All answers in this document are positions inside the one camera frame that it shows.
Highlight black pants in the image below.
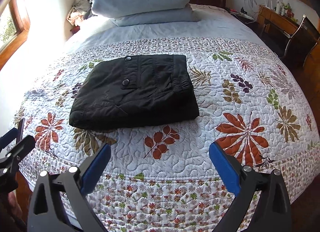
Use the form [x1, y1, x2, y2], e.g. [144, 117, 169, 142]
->
[69, 54, 200, 131]

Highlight floral quilted bedspread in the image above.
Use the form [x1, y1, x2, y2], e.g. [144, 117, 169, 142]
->
[11, 36, 320, 232]

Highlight crumpled beige blanket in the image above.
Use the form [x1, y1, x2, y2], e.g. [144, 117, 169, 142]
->
[67, 0, 91, 27]

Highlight dark nightstand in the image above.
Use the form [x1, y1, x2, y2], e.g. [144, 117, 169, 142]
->
[225, 8, 258, 31]

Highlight wooden desk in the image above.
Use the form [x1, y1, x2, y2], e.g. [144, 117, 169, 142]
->
[257, 5, 308, 40]

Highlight light blue bed sheet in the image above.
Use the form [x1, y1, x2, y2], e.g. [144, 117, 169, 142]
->
[65, 4, 266, 53]

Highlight lower blue-grey pillow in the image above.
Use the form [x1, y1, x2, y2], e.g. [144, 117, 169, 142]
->
[110, 4, 198, 27]

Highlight side window frame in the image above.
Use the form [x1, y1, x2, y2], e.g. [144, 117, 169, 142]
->
[0, 0, 30, 69]

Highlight metal frame chair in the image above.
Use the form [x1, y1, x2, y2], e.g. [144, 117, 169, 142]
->
[260, 14, 320, 67]

